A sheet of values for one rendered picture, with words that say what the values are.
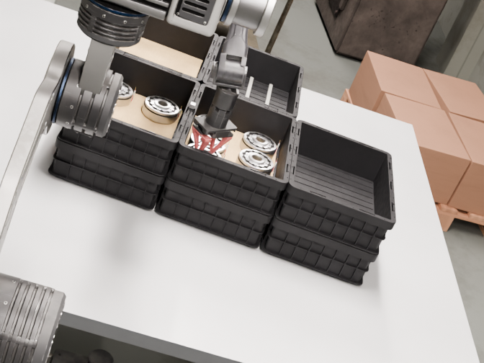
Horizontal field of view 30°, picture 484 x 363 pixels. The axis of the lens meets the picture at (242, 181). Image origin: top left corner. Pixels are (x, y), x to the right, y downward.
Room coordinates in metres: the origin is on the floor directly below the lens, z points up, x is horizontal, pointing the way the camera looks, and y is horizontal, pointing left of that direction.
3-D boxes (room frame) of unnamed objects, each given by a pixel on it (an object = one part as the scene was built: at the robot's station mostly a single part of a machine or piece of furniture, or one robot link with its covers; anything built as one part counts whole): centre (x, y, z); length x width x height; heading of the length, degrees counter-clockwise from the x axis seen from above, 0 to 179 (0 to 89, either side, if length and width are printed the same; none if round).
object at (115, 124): (2.18, 0.35, 0.92); 0.40 x 0.30 x 0.02; 5
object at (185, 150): (2.21, 0.05, 0.92); 0.40 x 0.30 x 0.02; 5
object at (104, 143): (2.18, 0.35, 0.87); 0.40 x 0.30 x 0.11; 5
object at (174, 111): (2.30, 0.29, 0.86); 0.10 x 0.10 x 0.01
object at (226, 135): (2.11, 0.11, 0.93); 0.07 x 0.07 x 0.09; 50
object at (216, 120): (2.10, 0.12, 1.00); 0.10 x 0.07 x 0.07; 140
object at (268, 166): (2.21, -0.01, 0.86); 0.10 x 0.10 x 0.01
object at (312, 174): (2.23, -0.25, 0.87); 0.40 x 0.30 x 0.11; 5
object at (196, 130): (2.09, 0.13, 0.92); 0.07 x 0.07 x 0.09; 50
